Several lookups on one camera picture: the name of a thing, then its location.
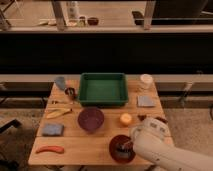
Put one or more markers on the red bowl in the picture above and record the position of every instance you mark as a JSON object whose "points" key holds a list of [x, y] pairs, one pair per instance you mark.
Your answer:
{"points": [[112, 149]]}

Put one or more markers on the black handled brush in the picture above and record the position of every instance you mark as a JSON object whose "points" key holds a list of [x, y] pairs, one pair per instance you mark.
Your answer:
{"points": [[123, 149]]}

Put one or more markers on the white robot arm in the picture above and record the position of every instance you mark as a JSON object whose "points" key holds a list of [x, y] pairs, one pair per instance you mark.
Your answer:
{"points": [[148, 140]]}

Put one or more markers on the purple bowl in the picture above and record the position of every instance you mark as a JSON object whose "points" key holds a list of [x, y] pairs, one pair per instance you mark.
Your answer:
{"points": [[90, 119]]}

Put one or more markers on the dark bowl on shelf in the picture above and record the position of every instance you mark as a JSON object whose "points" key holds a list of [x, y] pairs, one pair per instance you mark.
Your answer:
{"points": [[92, 21]]}

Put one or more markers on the green plastic tray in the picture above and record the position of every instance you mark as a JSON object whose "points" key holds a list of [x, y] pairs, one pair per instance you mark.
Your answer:
{"points": [[103, 89]]}

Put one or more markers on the yellow round fruit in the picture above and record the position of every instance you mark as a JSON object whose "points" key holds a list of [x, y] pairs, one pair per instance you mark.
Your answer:
{"points": [[126, 119]]}

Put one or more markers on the dark small cup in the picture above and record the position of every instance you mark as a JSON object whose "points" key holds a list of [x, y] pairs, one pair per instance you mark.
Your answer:
{"points": [[70, 92]]}

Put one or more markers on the grey square cloth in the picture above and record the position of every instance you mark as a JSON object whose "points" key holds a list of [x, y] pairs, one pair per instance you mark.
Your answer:
{"points": [[145, 101]]}

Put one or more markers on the white round container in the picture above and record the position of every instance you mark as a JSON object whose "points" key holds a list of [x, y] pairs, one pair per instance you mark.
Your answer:
{"points": [[146, 81]]}

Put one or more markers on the dark grape bunch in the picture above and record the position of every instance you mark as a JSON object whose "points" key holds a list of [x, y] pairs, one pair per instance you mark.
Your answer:
{"points": [[143, 117]]}

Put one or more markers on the blue grey cup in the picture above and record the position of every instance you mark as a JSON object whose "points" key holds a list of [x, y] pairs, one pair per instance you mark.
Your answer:
{"points": [[60, 83]]}

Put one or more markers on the yellow banana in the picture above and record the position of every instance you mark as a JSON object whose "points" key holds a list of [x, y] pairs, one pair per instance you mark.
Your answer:
{"points": [[57, 113]]}

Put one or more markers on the blue sponge cloth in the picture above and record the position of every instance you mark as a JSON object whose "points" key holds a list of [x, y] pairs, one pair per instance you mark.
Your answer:
{"points": [[52, 130]]}

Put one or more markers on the white bottle on shelf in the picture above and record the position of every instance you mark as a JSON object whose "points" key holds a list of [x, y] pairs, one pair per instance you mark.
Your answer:
{"points": [[72, 9]]}

